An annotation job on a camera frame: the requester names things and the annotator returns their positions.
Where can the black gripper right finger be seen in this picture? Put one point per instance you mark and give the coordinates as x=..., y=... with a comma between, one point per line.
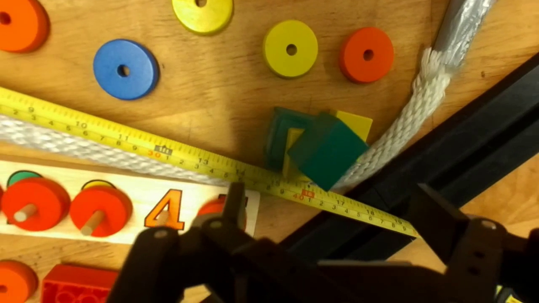
x=489, y=263

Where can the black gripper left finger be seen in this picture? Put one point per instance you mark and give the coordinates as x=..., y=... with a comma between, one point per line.
x=169, y=263

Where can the small green cube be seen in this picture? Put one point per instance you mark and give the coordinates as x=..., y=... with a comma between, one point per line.
x=329, y=152

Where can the small yellow block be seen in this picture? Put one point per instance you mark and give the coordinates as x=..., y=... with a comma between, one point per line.
x=292, y=160
x=358, y=125

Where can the small green block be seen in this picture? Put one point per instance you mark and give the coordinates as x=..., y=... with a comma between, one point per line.
x=277, y=131

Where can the orange toy pieces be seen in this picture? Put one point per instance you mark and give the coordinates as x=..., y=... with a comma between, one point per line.
x=162, y=195

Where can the orange wooden disc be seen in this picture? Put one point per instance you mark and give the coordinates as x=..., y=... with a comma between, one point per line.
x=34, y=202
x=216, y=206
x=14, y=280
x=366, y=54
x=19, y=25
x=102, y=211

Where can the red lego brick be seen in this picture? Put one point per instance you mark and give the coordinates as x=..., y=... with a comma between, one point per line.
x=78, y=285

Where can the yellow wooden disc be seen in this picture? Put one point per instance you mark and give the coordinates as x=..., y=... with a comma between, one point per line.
x=290, y=49
x=203, y=14
x=98, y=182

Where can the yellow tape measure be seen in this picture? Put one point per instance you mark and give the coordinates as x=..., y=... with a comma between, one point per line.
x=112, y=131

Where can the teal wooden disc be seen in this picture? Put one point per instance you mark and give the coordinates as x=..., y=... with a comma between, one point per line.
x=23, y=177

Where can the blue wooden disc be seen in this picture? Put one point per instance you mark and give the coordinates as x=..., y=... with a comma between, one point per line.
x=127, y=69

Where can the long black rail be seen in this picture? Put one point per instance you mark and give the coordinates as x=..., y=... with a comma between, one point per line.
x=477, y=152

